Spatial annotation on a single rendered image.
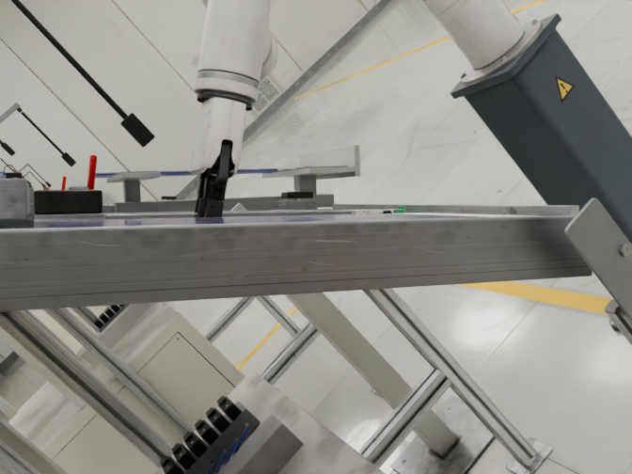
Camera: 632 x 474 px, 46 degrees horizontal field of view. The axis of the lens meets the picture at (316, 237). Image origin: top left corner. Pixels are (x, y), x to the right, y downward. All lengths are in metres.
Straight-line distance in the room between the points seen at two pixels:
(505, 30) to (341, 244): 0.94
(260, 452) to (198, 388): 1.14
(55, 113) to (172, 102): 1.30
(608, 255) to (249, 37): 0.53
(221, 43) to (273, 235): 0.42
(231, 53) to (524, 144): 0.79
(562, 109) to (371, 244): 0.94
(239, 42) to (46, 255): 0.48
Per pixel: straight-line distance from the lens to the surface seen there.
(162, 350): 2.12
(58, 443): 2.15
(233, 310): 2.87
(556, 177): 1.62
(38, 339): 1.32
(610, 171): 1.62
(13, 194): 0.92
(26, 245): 0.60
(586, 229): 0.74
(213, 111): 0.97
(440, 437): 1.89
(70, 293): 0.61
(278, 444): 1.04
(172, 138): 8.85
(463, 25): 1.51
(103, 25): 8.94
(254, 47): 1.00
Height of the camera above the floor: 1.09
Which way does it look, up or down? 16 degrees down
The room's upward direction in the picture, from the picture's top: 42 degrees counter-clockwise
